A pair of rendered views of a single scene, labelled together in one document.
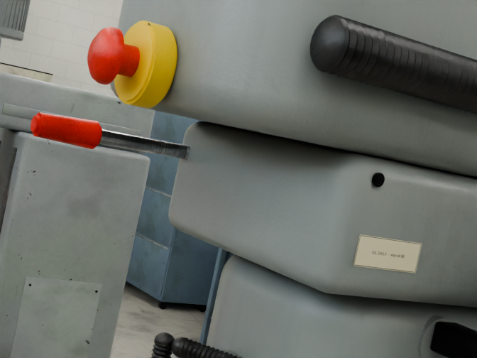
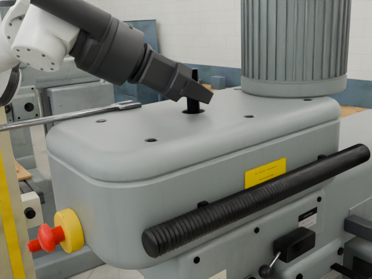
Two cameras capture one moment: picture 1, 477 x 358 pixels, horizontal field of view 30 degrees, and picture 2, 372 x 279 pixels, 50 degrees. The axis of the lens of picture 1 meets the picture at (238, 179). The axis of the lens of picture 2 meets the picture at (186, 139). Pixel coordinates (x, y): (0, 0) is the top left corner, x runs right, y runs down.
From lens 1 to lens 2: 0.34 m
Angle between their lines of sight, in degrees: 14
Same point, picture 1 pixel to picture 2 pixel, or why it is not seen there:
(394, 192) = (206, 258)
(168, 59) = (78, 234)
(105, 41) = (43, 237)
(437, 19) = (205, 182)
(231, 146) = not seen: hidden behind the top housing
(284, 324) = not seen: outside the picture
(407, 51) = (191, 229)
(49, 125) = (36, 247)
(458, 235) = (243, 253)
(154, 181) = not seen: hidden behind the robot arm
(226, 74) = (106, 252)
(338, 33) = (153, 243)
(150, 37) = (65, 226)
